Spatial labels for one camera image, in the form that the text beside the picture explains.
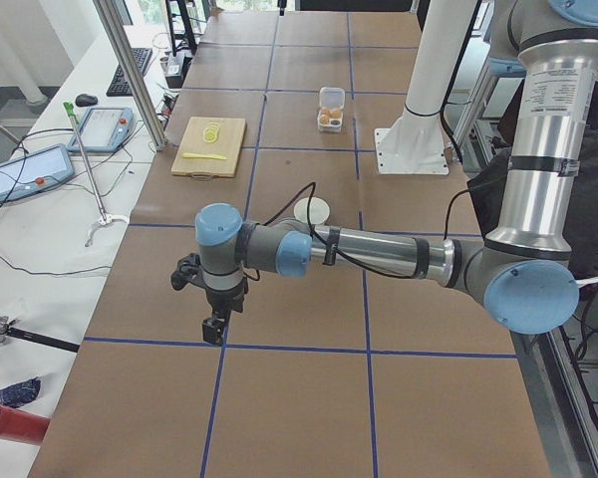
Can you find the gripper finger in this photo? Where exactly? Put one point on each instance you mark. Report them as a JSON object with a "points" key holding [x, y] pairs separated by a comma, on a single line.
{"points": [[210, 330], [219, 326]]}

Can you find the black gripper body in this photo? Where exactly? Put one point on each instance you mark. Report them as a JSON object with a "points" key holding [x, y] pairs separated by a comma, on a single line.
{"points": [[222, 300]]}

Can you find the clear plastic egg box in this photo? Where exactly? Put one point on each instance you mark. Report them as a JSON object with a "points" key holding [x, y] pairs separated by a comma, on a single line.
{"points": [[331, 108]]}

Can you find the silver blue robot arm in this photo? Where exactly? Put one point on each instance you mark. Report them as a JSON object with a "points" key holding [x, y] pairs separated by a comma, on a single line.
{"points": [[327, 81]]}

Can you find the white bowl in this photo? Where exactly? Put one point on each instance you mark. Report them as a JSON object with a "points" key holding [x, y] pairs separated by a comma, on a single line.
{"points": [[311, 210]]}

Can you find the long reacher grabber tool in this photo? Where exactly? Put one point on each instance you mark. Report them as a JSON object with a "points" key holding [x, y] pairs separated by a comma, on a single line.
{"points": [[105, 218]]}

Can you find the yellow plastic knife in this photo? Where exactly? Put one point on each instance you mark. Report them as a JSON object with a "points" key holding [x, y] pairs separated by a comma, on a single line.
{"points": [[209, 156]]}

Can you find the wooden cutting board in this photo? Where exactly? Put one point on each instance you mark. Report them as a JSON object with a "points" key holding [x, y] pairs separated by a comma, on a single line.
{"points": [[230, 139]]}

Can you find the far teach pendant tablet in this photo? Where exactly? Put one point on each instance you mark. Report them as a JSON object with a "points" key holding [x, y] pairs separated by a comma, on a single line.
{"points": [[103, 130]]}

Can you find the teach pendant tablet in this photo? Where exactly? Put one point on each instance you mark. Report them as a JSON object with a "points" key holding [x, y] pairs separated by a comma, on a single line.
{"points": [[103, 130], [35, 173]]}

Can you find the black tripod rod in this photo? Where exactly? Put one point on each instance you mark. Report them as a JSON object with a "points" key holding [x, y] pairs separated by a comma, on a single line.
{"points": [[8, 330]]}

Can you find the near teach pendant tablet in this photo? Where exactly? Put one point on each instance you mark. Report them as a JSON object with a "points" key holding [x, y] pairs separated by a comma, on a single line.
{"points": [[35, 173]]}

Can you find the red cylinder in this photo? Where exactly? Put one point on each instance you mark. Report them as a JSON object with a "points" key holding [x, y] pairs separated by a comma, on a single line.
{"points": [[21, 426]]}

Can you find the black computer mouse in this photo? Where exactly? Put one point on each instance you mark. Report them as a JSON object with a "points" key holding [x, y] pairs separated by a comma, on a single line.
{"points": [[85, 100]]}

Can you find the seated person dark jacket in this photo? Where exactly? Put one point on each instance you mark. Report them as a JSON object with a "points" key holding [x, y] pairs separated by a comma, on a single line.
{"points": [[580, 229]]}

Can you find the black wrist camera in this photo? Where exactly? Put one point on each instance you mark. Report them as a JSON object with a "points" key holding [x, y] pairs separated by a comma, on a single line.
{"points": [[187, 272]]}

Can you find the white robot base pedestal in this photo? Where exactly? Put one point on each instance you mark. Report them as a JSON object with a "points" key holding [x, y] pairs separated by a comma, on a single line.
{"points": [[414, 144]]}

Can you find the aluminium frame post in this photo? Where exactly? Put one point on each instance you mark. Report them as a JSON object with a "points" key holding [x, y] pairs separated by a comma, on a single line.
{"points": [[115, 30]]}

